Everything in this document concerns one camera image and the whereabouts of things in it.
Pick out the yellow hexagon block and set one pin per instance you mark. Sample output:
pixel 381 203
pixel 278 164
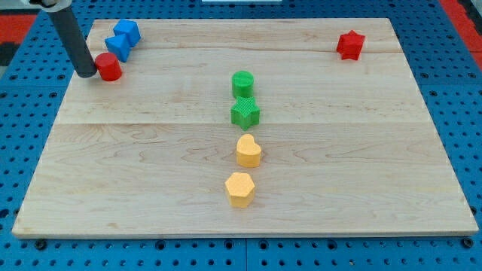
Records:
pixel 240 189

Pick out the red cylinder block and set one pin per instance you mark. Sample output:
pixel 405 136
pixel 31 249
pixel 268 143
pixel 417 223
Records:
pixel 108 66

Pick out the green star block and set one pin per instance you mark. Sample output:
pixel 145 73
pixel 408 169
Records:
pixel 245 112

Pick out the green cylinder block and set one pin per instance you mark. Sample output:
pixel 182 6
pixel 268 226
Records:
pixel 242 83

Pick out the blue cube block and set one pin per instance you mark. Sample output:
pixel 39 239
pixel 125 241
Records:
pixel 130 29

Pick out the yellow heart block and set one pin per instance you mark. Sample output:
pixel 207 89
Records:
pixel 248 152

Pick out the red star block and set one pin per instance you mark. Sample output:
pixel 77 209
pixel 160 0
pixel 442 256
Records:
pixel 350 45

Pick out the blue triangular block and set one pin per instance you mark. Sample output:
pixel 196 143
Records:
pixel 119 46

